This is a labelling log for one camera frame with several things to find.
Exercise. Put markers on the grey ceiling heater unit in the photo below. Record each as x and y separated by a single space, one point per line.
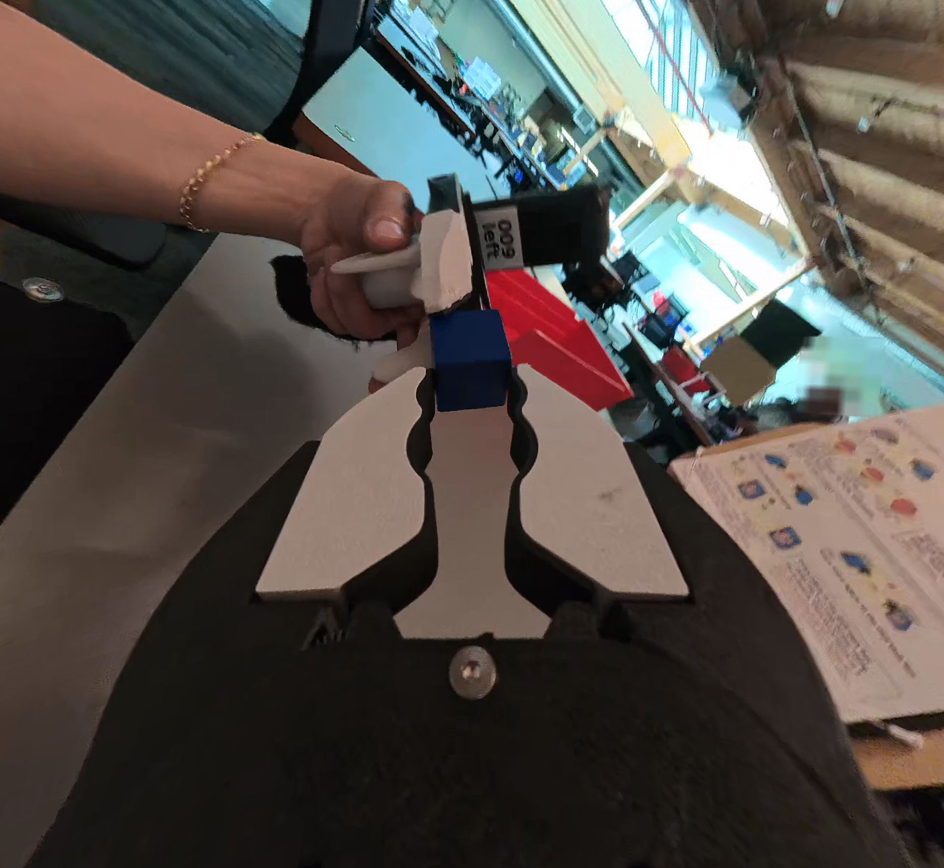
726 97

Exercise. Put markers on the black office chair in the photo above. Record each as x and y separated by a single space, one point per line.
339 13

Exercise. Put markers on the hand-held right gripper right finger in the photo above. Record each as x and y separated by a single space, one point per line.
597 514

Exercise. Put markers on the small dark blue object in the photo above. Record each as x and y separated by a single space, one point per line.
472 367

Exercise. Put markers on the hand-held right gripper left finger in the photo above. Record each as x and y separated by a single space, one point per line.
346 514

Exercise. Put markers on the red plastic bin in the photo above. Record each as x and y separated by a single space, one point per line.
682 367
560 359

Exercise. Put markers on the instruction sheet on board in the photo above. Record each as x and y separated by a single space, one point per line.
900 765

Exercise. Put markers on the white wood-edged table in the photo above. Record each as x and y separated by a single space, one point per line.
383 123

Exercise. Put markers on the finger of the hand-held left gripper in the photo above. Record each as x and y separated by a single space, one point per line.
446 263

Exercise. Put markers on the person's left hand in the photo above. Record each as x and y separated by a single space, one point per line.
346 219

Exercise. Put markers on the printed instruction sheet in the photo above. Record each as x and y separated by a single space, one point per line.
833 551

